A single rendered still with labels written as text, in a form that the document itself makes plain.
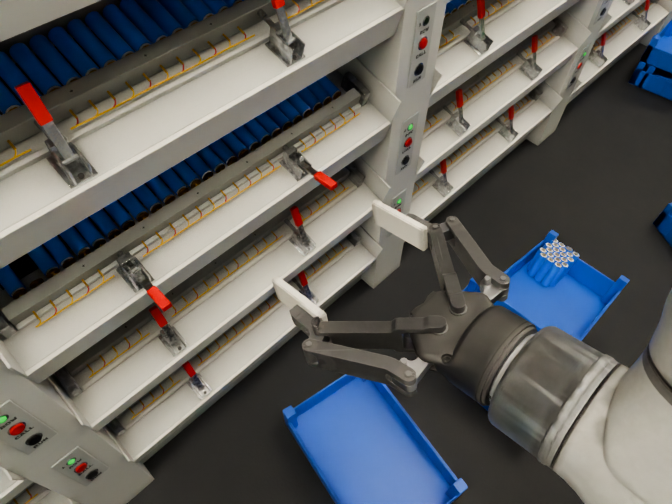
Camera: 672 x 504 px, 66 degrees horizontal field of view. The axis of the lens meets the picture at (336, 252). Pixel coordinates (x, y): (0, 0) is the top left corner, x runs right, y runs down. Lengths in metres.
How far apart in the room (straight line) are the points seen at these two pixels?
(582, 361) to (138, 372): 0.63
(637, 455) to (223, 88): 0.49
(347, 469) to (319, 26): 0.78
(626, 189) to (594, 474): 1.30
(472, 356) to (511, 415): 0.05
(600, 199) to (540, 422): 1.22
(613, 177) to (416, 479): 1.00
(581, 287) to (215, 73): 1.01
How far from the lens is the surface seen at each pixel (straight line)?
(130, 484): 1.08
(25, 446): 0.79
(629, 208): 1.59
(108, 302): 0.69
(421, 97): 0.89
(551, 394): 0.38
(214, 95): 0.59
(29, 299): 0.68
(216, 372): 1.02
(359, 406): 1.11
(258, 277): 0.88
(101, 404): 0.84
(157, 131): 0.57
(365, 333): 0.44
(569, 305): 1.28
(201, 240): 0.70
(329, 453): 1.08
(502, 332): 0.41
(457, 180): 1.30
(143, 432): 1.01
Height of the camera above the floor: 1.05
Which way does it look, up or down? 55 degrees down
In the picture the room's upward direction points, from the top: straight up
